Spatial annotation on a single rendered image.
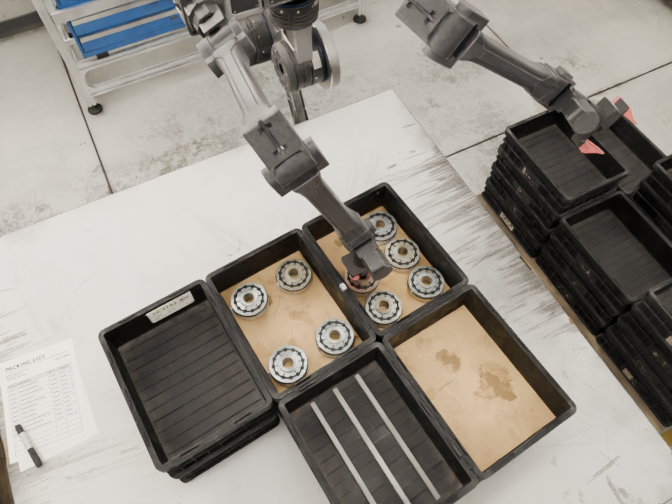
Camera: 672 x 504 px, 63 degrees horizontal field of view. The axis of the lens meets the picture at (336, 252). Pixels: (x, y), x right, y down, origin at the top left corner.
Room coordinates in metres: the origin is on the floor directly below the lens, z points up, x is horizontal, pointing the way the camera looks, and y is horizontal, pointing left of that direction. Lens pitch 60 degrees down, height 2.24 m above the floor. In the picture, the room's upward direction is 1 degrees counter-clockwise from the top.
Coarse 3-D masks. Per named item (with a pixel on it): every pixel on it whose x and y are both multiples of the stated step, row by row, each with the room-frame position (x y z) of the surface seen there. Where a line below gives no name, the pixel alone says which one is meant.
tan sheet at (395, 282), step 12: (324, 240) 0.84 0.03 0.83; (336, 240) 0.84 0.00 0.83; (324, 252) 0.80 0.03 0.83; (336, 252) 0.80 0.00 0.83; (348, 252) 0.80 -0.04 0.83; (420, 252) 0.80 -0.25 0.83; (336, 264) 0.76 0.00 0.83; (420, 264) 0.76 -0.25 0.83; (360, 276) 0.72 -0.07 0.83; (396, 276) 0.72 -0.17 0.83; (384, 288) 0.68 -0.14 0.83; (396, 288) 0.68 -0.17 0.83; (444, 288) 0.68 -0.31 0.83; (360, 300) 0.65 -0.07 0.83; (408, 300) 0.64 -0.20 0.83; (408, 312) 0.61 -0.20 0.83
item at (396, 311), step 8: (376, 296) 0.64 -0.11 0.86; (384, 296) 0.64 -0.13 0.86; (392, 296) 0.64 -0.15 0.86; (368, 304) 0.62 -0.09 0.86; (392, 304) 0.62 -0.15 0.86; (400, 304) 0.62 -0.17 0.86; (368, 312) 0.59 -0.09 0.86; (376, 312) 0.59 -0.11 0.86; (392, 312) 0.59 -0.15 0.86; (400, 312) 0.59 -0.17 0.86; (376, 320) 0.57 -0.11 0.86; (384, 320) 0.57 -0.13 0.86; (392, 320) 0.57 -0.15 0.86
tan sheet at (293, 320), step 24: (264, 288) 0.69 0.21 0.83; (312, 288) 0.68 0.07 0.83; (288, 312) 0.61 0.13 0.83; (312, 312) 0.61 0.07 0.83; (336, 312) 0.61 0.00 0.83; (264, 336) 0.54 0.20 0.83; (288, 336) 0.54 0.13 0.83; (312, 336) 0.54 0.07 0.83; (336, 336) 0.54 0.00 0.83; (264, 360) 0.47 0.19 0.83; (312, 360) 0.47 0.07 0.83
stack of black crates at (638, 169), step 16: (608, 128) 1.78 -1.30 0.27; (624, 128) 1.72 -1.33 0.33; (608, 144) 1.68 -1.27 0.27; (624, 144) 1.68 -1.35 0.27; (640, 144) 1.62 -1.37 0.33; (624, 160) 1.58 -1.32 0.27; (640, 160) 1.58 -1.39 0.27; (656, 160) 1.53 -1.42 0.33; (640, 176) 1.49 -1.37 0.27; (624, 192) 1.33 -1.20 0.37
